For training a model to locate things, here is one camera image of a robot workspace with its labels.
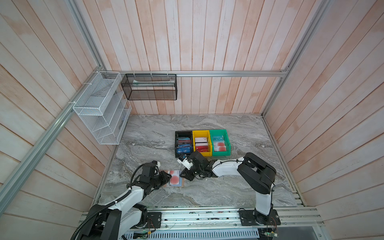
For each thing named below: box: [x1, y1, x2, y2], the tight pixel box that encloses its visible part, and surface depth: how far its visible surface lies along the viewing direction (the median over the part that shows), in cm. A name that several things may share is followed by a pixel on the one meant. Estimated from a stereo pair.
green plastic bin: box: [209, 129, 232, 157], surface depth 102 cm
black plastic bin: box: [175, 130, 194, 158], surface depth 103 cm
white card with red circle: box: [169, 170, 180, 185], surface depth 88 cm
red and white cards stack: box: [195, 137, 209, 153], surface depth 103 cm
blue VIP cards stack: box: [177, 137, 192, 154], surface depth 101 cm
